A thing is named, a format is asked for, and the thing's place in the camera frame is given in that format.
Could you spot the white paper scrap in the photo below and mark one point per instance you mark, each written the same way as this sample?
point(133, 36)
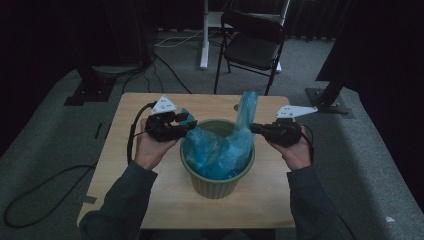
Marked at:
point(390, 219)

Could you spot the black stand base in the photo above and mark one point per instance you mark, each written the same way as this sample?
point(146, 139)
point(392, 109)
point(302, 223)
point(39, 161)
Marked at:
point(91, 91)
point(328, 101)

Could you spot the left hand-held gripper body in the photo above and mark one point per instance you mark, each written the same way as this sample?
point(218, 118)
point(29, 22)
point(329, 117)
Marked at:
point(161, 128)

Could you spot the person's right hand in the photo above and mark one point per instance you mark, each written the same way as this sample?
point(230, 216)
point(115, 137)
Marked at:
point(296, 156)

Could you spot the person's left hand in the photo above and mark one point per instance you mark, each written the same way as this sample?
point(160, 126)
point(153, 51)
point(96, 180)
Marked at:
point(150, 151)

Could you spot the blue plastic bag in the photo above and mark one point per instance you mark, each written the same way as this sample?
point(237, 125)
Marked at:
point(216, 153)

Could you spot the black curtain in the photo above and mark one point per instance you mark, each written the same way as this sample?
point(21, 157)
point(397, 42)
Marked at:
point(383, 50)
point(50, 40)

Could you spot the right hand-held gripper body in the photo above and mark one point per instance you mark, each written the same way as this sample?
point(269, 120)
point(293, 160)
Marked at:
point(283, 133)

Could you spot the green ribbed trash bin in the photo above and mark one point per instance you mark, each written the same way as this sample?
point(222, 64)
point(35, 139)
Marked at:
point(213, 188)

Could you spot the grey tape strip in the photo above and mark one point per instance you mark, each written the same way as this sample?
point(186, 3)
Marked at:
point(89, 200)

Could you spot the black folding chair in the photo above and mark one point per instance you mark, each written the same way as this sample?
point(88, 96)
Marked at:
point(251, 50)

